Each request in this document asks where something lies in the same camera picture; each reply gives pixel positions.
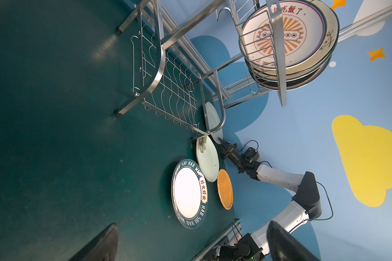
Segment orange woven round plate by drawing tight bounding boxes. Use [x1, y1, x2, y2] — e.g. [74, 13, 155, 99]
[217, 169, 234, 211]

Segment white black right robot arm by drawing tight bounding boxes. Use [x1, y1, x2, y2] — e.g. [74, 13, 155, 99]
[220, 140, 322, 261]

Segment white plate green lettered rim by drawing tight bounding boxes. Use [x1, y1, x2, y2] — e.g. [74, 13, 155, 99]
[171, 159, 208, 229]

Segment white plate orange sunburst edge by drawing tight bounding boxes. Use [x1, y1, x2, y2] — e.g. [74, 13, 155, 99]
[240, 1, 327, 70]

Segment black round plate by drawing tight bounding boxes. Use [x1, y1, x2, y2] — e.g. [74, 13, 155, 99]
[258, 64, 328, 91]

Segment pale green sunflower plate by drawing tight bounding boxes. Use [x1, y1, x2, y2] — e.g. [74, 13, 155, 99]
[196, 136, 220, 183]

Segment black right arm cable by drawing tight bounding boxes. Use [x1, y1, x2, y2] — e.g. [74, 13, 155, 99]
[310, 181, 334, 221]

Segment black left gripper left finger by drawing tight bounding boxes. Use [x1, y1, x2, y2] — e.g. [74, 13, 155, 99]
[69, 223, 119, 261]

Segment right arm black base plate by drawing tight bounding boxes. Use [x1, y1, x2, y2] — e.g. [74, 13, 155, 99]
[206, 244, 243, 261]

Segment stainless steel dish rack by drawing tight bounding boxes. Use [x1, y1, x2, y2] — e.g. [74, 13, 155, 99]
[114, 1, 269, 137]

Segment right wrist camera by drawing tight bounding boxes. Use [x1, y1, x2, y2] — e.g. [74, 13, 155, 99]
[243, 147, 259, 162]

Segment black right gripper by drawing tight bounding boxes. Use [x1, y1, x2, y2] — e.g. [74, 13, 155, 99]
[218, 138, 260, 175]

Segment white plate floral sprigs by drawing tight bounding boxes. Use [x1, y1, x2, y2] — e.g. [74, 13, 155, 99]
[247, 1, 339, 82]

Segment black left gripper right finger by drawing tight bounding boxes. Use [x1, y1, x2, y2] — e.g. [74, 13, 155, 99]
[266, 221, 319, 261]

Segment plain grey-green plate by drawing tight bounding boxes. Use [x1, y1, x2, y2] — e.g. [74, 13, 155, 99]
[205, 102, 223, 144]

